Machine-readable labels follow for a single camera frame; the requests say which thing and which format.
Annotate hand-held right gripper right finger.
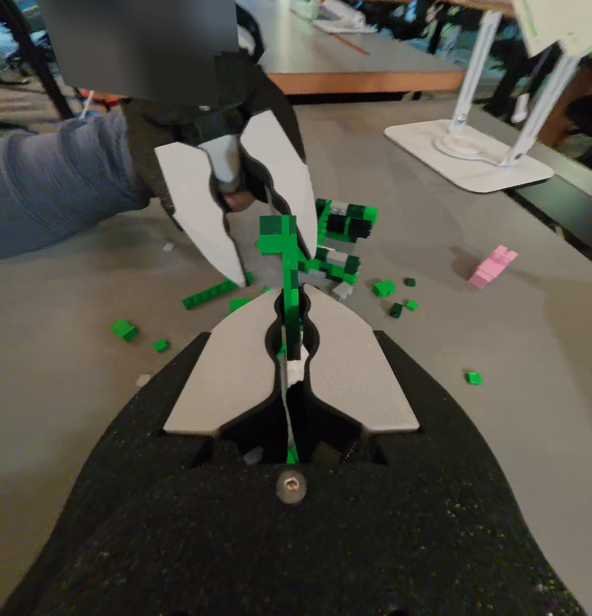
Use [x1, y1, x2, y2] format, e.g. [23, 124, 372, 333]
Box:
[296, 285, 420, 458]

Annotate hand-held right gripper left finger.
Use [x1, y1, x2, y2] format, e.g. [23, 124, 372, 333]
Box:
[163, 290, 287, 463]

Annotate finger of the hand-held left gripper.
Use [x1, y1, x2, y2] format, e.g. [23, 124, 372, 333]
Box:
[241, 110, 318, 259]
[154, 143, 246, 286]

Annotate green mosaic brick cube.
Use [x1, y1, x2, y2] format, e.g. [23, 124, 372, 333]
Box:
[257, 215, 311, 362]

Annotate person's left forearm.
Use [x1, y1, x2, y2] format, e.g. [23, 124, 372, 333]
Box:
[0, 110, 152, 263]

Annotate grey desk with wooden edge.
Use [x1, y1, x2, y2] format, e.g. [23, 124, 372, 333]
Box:
[238, 0, 467, 94]

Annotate black and white device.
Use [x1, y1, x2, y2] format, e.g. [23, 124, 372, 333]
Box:
[236, 5, 266, 62]

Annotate dark green brick build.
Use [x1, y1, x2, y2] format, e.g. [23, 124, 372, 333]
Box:
[315, 197, 378, 246]

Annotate long green brick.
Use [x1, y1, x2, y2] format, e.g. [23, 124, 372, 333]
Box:
[182, 273, 254, 310]

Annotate loose small green bricks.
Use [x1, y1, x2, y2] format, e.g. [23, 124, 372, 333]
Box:
[108, 272, 484, 386]

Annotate beige booklet stand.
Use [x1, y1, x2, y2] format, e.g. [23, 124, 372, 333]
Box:
[313, 0, 377, 34]

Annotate pink toy pig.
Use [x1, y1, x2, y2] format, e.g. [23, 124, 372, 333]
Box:
[468, 245, 519, 290]

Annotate white booklet stand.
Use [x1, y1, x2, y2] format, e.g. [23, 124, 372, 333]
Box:
[384, 10, 555, 193]

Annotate black desk cable cover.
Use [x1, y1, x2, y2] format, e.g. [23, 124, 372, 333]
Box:
[508, 175, 592, 270]

